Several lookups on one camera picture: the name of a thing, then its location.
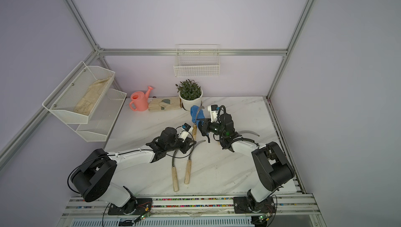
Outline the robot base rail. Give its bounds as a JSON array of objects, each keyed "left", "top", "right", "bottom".
[{"left": 57, "top": 194, "right": 326, "bottom": 227}]

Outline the white plant pot with saucer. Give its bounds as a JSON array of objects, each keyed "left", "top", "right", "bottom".
[{"left": 178, "top": 89, "right": 203, "bottom": 112}]

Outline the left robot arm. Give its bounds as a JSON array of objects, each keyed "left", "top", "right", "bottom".
[{"left": 67, "top": 124, "right": 196, "bottom": 214}]

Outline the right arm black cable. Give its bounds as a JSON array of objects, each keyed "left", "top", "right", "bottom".
[{"left": 212, "top": 105, "right": 261, "bottom": 153}]

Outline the white mesh lower shelf basket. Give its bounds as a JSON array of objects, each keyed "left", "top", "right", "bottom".
[{"left": 67, "top": 88, "right": 126, "bottom": 142}]

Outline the white mesh shelf basket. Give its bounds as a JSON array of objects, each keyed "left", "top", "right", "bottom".
[
  {"left": 67, "top": 88, "right": 126, "bottom": 142},
  {"left": 42, "top": 62, "right": 115, "bottom": 124}
]

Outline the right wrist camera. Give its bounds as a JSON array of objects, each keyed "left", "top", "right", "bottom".
[{"left": 207, "top": 105, "right": 219, "bottom": 122}]

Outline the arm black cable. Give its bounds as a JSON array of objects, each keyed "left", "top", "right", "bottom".
[
  {"left": 212, "top": 105, "right": 261, "bottom": 153},
  {"left": 66, "top": 126, "right": 198, "bottom": 195}
]

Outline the sickle with wooden handle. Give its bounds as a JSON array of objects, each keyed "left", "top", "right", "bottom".
[
  {"left": 190, "top": 106, "right": 205, "bottom": 140},
  {"left": 184, "top": 140, "right": 205, "bottom": 185},
  {"left": 172, "top": 150, "right": 179, "bottom": 192},
  {"left": 238, "top": 131, "right": 260, "bottom": 137}
]

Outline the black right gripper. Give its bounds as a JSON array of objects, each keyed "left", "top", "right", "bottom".
[{"left": 196, "top": 118, "right": 227, "bottom": 138}]

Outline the aluminium frame profile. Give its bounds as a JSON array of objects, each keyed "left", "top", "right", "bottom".
[{"left": 1, "top": 0, "right": 316, "bottom": 174}]

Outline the white wire wall basket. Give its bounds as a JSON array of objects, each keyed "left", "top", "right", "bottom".
[{"left": 173, "top": 44, "right": 220, "bottom": 78}]

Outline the green potted plant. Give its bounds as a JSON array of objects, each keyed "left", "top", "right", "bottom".
[{"left": 175, "top": 79, "right": 202, "bottom": 101}]

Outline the sickle with wooden handle middle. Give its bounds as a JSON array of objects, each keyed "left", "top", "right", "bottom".
[{"left": 184, "top": 140, "right": 205, "bottom": 185}]

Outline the blue fluffy rag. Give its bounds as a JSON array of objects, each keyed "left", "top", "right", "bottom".
[{"left": 190, "top": 106, "right": 205, "bottom": 125}]

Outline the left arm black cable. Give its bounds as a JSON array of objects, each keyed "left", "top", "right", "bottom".
[{"left": 66, "top": 126, "right": 198, "bottom": 195}]

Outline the pink watering can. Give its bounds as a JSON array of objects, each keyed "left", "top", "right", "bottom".
[{"left": 129, "top": 86, "right": 154, "bottom": 112}]

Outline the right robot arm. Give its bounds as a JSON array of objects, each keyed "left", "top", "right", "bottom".
[{"left": 196, "top": 113, "right": 295, "bottom": 213}]

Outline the white mesh upper shelf basket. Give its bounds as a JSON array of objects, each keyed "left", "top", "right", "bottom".
[{"left": 42, "top": 62, "right": 115, "bottom": 124}]

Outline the beige glove in basket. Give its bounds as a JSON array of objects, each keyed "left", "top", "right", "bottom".
[{"left": 74, "top": 78, "right": 110, "bottom": 116}]

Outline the beige work glove on table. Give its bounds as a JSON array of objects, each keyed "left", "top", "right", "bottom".
[{"left": 148, "top": 97, "right": 182, "bottom": 112}]

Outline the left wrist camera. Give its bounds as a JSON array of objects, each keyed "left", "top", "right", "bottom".
[{"left": 179, "top": 123, "right": 193, "bottom": 141}]

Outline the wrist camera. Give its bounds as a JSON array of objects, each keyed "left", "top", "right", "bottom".
[
  {"left": 179, "top": 123, "right": 193, "bottom": 141},
  {"left": 207, "top": 105, "right": 219, "bottom": 122}
]

